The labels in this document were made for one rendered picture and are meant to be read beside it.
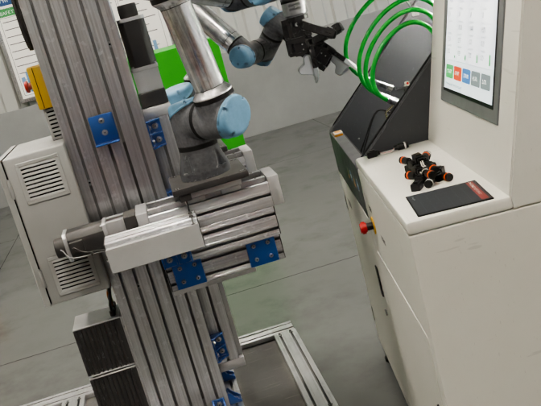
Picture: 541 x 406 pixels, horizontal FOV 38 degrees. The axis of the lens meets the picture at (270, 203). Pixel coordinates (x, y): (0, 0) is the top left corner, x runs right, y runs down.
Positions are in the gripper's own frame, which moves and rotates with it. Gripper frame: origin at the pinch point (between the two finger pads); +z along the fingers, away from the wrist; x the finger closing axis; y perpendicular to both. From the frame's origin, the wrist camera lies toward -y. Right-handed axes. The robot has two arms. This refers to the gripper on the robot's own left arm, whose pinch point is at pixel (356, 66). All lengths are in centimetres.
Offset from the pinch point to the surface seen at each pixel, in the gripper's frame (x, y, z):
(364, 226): 38, 36, 32
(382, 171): 51, 20, 28
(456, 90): 57, -8, 32
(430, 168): 72, 11, 37
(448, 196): 86, 14, 44
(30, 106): -537, 219, -345
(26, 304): -200, 238, -119
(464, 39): 63, -18, 26
